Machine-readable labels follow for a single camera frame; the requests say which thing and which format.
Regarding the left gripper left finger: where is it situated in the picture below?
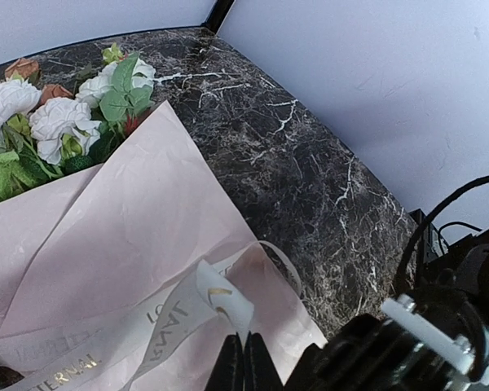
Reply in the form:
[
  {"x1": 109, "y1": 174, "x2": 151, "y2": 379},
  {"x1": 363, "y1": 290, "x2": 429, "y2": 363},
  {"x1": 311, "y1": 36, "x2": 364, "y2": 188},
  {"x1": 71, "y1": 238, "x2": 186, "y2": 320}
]
[{"x1": 205, "y1": 334, "x2": 245, "y2": 391}]

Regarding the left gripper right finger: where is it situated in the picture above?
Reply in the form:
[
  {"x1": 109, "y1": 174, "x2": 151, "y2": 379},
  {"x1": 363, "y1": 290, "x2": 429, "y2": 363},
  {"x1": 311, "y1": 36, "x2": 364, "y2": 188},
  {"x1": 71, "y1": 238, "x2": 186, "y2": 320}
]
[{"x1": 244, "y1": 333, "x2": 284, "y2": 391}]

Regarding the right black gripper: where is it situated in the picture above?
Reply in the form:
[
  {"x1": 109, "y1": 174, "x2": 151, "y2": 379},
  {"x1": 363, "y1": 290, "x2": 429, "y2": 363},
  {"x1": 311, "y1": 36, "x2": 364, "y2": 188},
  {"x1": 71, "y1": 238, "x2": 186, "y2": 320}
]
[{"x1": 284, "y1": 314, "x2": 456, "y2": 390}]

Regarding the beige printed ribbon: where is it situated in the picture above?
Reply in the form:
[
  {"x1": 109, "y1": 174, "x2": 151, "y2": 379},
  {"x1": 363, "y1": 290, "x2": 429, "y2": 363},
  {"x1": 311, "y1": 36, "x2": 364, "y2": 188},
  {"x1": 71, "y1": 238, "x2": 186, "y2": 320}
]
[{"x1": 0, "y1": 242, "x2": 319, "y2": 390}]

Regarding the pink wrapping paper sheet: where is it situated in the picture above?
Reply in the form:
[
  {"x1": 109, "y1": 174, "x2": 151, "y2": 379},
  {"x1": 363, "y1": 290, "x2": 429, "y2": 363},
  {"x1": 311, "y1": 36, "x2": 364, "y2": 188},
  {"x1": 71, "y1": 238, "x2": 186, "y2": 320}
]
[{"x1": 0, "y1": 99, "x2": 329, "y2": 391}]

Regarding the white rose stem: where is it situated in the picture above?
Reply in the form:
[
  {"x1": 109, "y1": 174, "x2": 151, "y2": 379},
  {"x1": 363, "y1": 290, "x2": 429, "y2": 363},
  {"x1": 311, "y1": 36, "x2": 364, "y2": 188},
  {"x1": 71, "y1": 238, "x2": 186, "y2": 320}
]
[
  {"x1": 75, "y1": 43, "x2": 156, "y2": 138},
  {"x1": 0, "y1": 79, "x2": 101, "y2": 202}
]

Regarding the peach and orange flower stem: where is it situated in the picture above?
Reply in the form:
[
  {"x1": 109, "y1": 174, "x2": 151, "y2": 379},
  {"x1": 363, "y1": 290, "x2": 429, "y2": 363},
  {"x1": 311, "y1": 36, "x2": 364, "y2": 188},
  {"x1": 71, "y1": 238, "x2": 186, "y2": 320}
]
[{"x1": 4, "y1": 58, "x2": 74, "y2": 107}]

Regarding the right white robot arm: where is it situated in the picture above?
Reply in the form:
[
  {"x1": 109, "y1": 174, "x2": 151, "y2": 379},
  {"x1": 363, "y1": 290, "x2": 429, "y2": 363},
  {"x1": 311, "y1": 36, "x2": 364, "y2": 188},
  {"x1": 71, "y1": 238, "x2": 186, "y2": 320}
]
[{"x1": 285, "y1": 175, "x2": 489, "y2": 390}]

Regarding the right black frame post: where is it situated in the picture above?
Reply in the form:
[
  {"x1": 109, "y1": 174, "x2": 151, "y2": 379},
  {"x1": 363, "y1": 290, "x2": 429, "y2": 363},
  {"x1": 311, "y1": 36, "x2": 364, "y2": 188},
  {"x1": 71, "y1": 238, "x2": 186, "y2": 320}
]
[{"x1": 201, "y1": 0, "x2": 235, "y2": 34}]

